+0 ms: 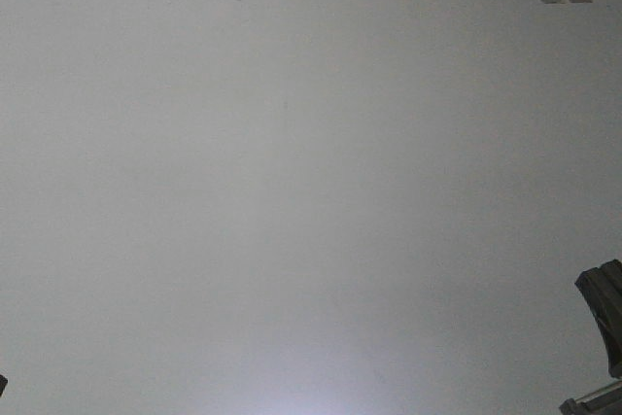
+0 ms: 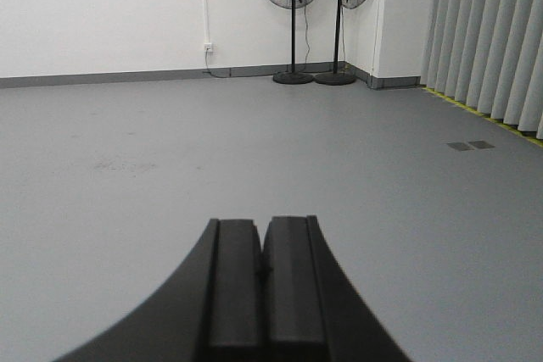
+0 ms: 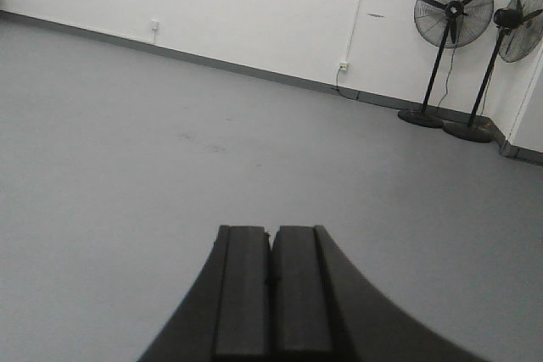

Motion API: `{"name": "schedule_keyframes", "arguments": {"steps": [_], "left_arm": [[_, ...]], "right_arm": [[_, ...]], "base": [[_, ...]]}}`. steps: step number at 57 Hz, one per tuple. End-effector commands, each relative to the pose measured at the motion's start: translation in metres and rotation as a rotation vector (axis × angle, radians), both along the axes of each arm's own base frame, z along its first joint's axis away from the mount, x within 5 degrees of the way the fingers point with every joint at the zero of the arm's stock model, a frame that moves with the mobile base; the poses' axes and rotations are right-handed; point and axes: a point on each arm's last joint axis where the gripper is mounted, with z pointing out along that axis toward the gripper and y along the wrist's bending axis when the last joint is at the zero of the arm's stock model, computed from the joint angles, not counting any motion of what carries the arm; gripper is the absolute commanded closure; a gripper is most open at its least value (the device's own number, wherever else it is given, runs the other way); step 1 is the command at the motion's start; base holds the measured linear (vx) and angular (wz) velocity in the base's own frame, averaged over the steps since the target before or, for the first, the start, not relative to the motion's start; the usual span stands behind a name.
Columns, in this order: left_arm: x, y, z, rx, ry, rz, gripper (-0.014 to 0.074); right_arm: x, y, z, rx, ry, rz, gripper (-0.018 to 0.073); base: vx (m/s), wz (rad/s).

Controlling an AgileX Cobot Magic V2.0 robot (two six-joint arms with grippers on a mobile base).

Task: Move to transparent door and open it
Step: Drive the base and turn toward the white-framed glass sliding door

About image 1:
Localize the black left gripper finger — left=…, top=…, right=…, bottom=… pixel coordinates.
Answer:
left=0, top=375, right=8, bottom=397

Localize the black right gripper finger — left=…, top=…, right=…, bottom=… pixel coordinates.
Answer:
left=575, top=259, right=621, bottom=378

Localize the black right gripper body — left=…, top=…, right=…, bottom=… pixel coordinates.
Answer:
left=559, top=381, right=621, bottom=415

